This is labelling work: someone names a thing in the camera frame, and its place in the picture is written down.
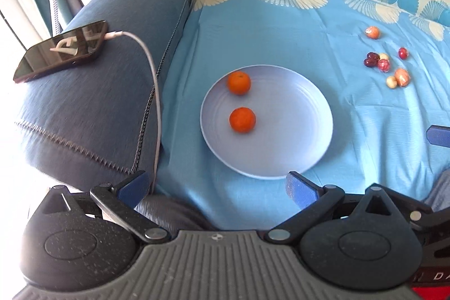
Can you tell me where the orange fruit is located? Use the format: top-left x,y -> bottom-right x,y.
364,26 -> 381,40
394,68 -> 411,87

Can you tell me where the small beige ball fruit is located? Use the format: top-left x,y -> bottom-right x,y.
386,75 -> 398,89

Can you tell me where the red fruit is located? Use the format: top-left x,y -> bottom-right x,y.
377,58 -> 390,73
398,47 -> 409,60

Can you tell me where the dark red date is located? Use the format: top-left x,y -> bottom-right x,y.
367,52 -> 380,61
364,58 -> 377,68

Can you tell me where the blue sofa armrest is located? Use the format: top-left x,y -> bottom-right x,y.
15,0 -> 191,191

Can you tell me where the light purple round plate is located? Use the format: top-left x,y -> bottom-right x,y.
200,65 -> 333,180

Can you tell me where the orange mandarin near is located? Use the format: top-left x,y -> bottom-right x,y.
229,107 -> 256,134

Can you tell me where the orange mandarin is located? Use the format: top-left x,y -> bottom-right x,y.
226,71 -> 252,95
229,107 -> 256,134

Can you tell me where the orange mandarin far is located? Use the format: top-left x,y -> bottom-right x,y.
226,71 -> 252,95

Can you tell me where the black smartphone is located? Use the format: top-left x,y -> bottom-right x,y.
13,21 -> 108,84

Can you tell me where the white charging cable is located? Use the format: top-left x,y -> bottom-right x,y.
103,30 -> 163,195

